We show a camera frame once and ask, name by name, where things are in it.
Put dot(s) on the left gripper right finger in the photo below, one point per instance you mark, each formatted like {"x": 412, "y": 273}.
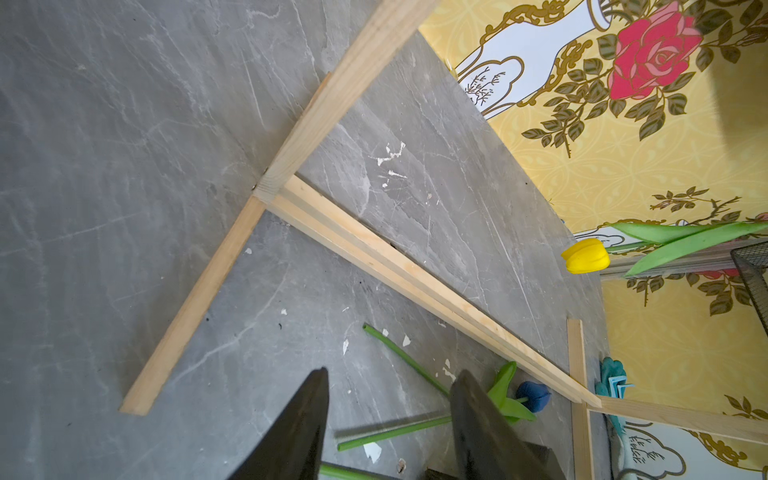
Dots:
{"x": 486, "y": 447}

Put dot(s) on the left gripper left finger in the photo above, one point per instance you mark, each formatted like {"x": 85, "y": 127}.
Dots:
{"x": 292, "y": 447}

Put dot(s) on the yellow artificial tulip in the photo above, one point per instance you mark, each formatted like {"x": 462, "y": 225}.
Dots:
{"x": 592, "y": 251}

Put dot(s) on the white artificial tulip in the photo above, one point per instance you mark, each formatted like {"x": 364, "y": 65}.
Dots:
{"x": 344, "y": 473}

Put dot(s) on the blue artificial tulip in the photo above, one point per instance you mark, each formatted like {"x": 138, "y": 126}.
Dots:
{"x": 531, "y": 397}

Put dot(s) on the pink artificial tulip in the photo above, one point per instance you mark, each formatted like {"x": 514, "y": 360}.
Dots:
{"x": 393, "y": 433}

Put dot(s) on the teal garden gloves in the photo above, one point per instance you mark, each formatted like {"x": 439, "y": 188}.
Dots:
{"x": 613, "y": 379}

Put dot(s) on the wooden clothes rack frame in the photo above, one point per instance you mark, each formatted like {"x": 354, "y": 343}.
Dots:
{"x": 281, "y": 192}

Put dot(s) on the black wire mesh basket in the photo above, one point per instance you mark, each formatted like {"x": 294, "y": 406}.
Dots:
{"x": 750, "y": 259}

